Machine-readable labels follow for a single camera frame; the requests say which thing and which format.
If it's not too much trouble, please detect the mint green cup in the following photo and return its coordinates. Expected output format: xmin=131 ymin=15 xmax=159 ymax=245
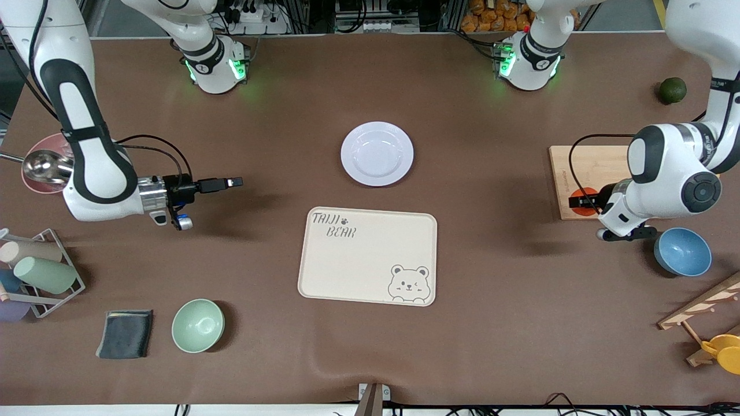
xmin=13 ymin=256 xmax=78 ymax=294

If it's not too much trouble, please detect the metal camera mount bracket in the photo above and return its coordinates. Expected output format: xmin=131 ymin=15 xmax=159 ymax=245
xmin=354 ymin=382 xmax=391 ymax=416

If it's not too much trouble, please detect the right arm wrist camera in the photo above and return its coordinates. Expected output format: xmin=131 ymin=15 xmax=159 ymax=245
xmin=149 ymin=209 xmax=194 ymax=232

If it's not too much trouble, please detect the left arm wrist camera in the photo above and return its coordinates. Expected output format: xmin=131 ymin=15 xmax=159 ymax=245
xmin=597 ymin=226 xmax=658 ymax=242

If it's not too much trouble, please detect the yellow cup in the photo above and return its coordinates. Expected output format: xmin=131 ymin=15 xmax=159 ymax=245
xmin=701 ymin=333 xmax=740 ymax=375

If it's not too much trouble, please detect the wooden peg dish rack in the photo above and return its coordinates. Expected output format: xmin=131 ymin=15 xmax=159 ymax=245
xmin=657 ymin=272 xmax=740 ymax=367

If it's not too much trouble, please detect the cream bear print tray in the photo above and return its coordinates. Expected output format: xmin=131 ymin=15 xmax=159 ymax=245
xmin=297 ymin=206 xmax=438 ymax=307

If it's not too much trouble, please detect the white power strip with plugs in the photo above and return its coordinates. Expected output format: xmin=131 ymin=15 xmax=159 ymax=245
xmin=228 ymin=0 xmax=290 ymax=34

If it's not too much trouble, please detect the mint green bowl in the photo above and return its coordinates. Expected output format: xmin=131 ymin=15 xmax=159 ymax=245
xmin=171 ymin=298 xmax=225 ymax=354

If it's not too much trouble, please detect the orange fruit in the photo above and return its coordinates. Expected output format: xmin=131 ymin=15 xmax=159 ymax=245
xmin=569 ymin=187 xmax=602 ymax=218

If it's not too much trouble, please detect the blue bowl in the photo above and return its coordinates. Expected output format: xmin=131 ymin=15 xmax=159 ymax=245
xmin=654 ymin=227 xmax=713 ymax=277

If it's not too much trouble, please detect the grey wire cup rack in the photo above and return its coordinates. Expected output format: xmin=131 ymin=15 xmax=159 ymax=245
xmin=0 ymin=228 xmax=86 ymax=319

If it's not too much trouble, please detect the beige cup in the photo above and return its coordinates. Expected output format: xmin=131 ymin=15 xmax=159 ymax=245
xmin=0 ymin=240 xmax=63 ymax=266

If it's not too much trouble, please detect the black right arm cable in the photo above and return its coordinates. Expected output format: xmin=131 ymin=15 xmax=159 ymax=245
xmin=113 ymin=133 xmax=195 ymax=194

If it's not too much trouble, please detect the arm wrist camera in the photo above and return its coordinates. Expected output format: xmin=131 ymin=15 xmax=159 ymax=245
xmin=597 ymin=226 xmax=658 ymax=242
xmin=149 ymin=209 xmax=194 ymax=232

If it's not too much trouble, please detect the shiny metal scoop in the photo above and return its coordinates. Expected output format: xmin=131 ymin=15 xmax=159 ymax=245
xmin=0 ymin=149 xmax=75 ymax=185

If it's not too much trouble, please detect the dark grey folded cloth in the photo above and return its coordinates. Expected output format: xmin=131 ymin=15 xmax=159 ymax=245
xmin=95 ymin=310 xmax=154 ymax=359

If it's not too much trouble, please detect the bamboo cutting board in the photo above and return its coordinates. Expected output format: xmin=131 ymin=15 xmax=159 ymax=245
xmin=548 ymin=144 xmax=677 ymax=221

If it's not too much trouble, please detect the purple cup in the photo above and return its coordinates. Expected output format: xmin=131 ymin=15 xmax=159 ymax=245
xmin=0 ymin=299 xmax=31 ymax=322

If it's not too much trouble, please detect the pink bowl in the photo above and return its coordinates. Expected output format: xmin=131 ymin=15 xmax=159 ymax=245
xmin=21 ymin=133 xmax=76 ymax=194

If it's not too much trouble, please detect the pale lavender plate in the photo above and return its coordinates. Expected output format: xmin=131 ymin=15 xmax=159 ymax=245
xmin=340 ymin=121 xmax=415 ymax=187

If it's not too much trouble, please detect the white empty power strip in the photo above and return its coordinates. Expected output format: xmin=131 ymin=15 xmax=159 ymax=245
xmin=361 ymin=20 xmax=420 ymax=32

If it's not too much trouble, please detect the dark green avocado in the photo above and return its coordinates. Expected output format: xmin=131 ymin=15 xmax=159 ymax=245
xmin=659 ymin=77 xmax=688 ymax=105

